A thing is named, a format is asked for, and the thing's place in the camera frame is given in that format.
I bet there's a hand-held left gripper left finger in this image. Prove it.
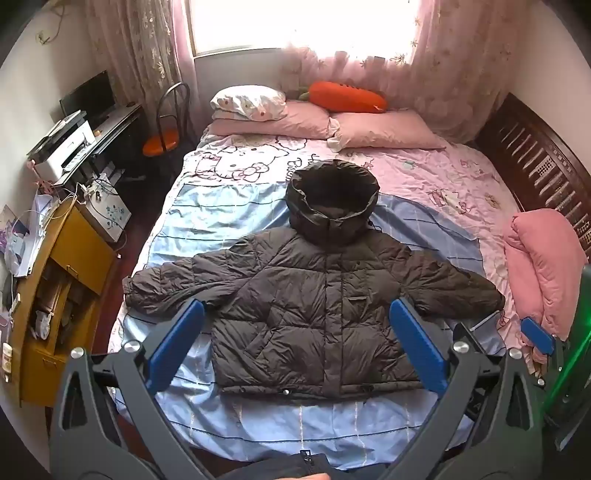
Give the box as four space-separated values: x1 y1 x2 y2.
48 299 218 480

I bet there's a metal chair with orange seat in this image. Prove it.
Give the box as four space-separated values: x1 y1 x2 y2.
142 82 192 158

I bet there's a brown hooded puffer jacket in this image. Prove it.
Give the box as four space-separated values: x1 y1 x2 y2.
124 159 506 401

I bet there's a person's dark jacket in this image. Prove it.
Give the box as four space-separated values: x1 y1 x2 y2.
217 450 384 480

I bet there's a pink floral lace curtain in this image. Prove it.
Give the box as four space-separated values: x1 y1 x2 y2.
85 0 197 153
281 0 513 144

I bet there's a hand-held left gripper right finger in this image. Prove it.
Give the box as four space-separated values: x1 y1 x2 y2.
369 298 550 480

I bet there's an orange carrot plush pillow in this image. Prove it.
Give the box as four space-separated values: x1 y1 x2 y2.
298 82 389 113

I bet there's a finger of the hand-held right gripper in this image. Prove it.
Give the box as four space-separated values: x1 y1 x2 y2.
520 318 566 374

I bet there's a small white cloth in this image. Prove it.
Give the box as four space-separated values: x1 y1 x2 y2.
327 117 345 153

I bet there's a white plastic bag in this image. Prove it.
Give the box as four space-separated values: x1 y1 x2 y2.
0 194 51 278

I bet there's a white printer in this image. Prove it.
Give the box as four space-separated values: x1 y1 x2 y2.
27 110 97 183

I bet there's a black computer monitor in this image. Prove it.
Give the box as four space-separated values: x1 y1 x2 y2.
59 70 116 121

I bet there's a blue striped bed sheet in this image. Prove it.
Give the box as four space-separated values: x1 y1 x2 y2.
108 182 504 472

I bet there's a folded pink quilt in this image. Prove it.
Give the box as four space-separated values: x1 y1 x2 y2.
503 209 589 342

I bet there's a yellow wooden cabinet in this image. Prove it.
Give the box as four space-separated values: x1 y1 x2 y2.
14 198 116 407

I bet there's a dark glass computer desk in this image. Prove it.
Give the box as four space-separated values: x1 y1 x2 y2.
60 102 144 185

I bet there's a bright window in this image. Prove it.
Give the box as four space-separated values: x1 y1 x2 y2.
189 0 423 58

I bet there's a white floral pillow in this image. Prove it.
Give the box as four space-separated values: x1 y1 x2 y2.
211 84 287 121

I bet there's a pink pillow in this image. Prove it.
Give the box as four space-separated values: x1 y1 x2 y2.
329 110 446 151
210 100 335 139

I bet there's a dark wooden headboard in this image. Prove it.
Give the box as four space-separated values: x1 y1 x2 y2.
475 92 591 259

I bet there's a white flower print box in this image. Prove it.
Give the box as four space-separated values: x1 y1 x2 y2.
90 166 132 243

